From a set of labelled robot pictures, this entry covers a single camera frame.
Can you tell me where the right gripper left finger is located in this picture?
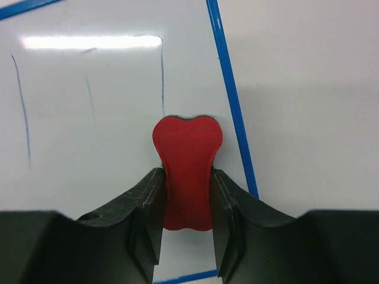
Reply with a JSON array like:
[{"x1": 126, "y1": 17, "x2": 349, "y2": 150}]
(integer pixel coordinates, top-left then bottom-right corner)
[{"x1": 1, "y1": 168, "x2": 166, "y2": 283}]

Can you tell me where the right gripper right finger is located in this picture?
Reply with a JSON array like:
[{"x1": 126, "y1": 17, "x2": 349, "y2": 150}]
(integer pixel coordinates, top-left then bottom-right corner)
[{"x1": 210, "y1": 169, "x2": 378, "y2": 283}]

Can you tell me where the red bone-shaped eraser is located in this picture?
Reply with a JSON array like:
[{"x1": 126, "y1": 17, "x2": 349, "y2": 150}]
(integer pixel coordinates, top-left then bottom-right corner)
[{"x1": 152, "y1": 115, "x2": 223, "y2": 231}]

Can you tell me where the blue framed whiteboard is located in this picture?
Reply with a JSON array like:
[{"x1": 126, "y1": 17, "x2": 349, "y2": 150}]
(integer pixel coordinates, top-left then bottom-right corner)
[{"x1": 1, "y1": 1, "x2": 251, "y2": 283}]

